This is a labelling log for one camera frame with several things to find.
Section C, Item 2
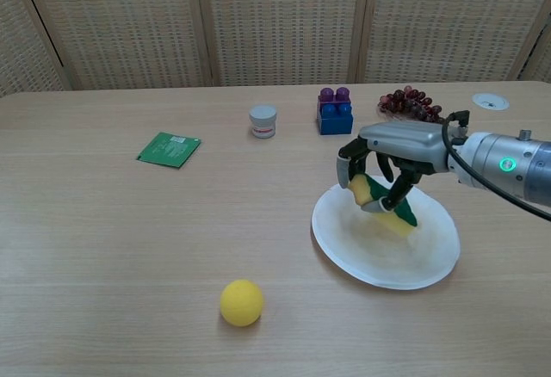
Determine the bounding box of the small white jar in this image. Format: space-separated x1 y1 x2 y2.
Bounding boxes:
248 103 279 139

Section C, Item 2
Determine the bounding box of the yellow foam ball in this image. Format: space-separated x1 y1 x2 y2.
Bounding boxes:
220 279 264 328

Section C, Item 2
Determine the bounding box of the dark red grape bunch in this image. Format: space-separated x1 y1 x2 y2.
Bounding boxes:
377 85 444 123

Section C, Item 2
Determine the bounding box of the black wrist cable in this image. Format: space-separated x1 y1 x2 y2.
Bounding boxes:
441 109 551 223

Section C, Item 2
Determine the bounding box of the green foil packet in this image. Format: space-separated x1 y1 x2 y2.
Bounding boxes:
136 131 202 170

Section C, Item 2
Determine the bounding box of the blue plastic toy brick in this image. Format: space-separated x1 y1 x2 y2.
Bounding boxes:
318 102 355 136

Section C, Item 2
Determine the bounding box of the white paper plate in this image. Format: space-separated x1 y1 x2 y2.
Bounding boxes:
311 174 461 291

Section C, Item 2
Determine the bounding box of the yellow green sponge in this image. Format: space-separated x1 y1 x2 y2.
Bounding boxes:
347 173 419 238

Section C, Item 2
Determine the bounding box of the woven folding screen panel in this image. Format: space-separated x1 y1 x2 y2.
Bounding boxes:
0 0 72 98
356 0 551 83
514 15 551 83
15 0 216 92
184 0 374 88

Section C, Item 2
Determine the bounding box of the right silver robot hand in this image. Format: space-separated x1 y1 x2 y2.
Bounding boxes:
336 121 452 214

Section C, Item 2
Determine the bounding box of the purple toy building block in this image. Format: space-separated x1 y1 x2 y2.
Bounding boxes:
317 86 353 114

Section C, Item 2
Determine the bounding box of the white table cable grommet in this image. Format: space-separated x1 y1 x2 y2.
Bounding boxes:
472 93 511 111

